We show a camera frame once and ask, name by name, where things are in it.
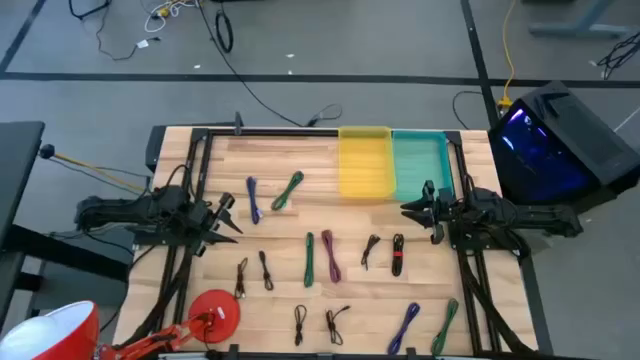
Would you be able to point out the black computer tower blue glow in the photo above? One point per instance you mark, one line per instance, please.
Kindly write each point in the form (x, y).
(590, 135)

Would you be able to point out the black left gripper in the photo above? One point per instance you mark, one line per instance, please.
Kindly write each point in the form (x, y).
(202, 217)

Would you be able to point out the black metal table frame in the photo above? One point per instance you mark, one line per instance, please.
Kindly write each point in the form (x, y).
(280, 132)

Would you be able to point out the yellow translucent plastic bin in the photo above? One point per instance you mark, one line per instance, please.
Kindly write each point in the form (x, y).
(367, 165)

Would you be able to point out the red round lamp base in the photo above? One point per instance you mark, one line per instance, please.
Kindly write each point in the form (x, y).
(222, 300)

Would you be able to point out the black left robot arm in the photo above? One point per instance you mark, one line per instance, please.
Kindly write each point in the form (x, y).
(125, 210)

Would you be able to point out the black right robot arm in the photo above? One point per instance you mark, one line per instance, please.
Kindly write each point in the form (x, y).
(525, 215)

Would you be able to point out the teal translucent plastic bin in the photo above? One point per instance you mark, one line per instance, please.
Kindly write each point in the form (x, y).
(420, 165)

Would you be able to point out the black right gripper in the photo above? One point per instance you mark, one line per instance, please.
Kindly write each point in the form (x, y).
(447, 210)

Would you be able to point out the red jointed lamp arm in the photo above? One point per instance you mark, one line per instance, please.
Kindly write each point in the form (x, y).
(165, 337)

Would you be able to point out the yellow rod with black knob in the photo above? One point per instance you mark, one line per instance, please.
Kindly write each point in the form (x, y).
(47, 151)

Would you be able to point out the black desk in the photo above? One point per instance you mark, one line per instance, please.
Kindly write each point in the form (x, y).
(20, 165)

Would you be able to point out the grey metal desk leg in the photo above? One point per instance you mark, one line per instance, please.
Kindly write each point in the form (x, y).
(580, 29)

